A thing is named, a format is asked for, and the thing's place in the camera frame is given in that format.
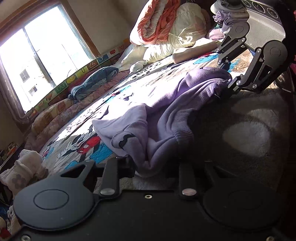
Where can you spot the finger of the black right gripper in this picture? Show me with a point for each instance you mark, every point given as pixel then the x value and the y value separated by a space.
pixel 267 64
pixel 233 44

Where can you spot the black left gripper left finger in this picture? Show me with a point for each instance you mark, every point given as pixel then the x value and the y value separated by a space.
pixel 112 172

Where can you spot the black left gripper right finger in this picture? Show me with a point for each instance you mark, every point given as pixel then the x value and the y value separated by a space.
pixel 187 180

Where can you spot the purple knit sweater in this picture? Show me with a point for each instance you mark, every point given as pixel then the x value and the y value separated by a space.
pixel 157 128

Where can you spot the pile of purple grey clothes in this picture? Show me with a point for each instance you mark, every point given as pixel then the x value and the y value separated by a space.
pixel 226 14

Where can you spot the cream white quilt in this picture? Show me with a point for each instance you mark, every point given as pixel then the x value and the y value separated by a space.
pixel 191 24

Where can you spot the beige folded garment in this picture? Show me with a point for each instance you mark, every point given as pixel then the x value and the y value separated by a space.
pixel 201 47

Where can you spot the Mickey Mouse brown blanket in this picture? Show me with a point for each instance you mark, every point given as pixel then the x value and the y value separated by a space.
pixel 247 134

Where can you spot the orange rolled quilt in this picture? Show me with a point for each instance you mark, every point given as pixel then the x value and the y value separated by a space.
pixel 154 22

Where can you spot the pink floral quilt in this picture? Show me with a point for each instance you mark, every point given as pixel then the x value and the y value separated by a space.
pixel 56 116

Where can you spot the pink patterned cloth pile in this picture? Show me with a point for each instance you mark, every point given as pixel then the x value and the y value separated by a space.
pixel 27 168

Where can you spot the blue folded blanket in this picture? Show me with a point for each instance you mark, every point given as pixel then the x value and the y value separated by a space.
pixel 94 81

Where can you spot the colourful alphabet foam mat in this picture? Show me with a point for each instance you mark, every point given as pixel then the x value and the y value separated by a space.
pixel 62 90

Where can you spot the white plush toy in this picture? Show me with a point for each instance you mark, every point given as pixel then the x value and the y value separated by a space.
pixel 138 66

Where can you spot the window with brown frame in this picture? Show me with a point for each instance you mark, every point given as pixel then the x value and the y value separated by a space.
pixel 42 44

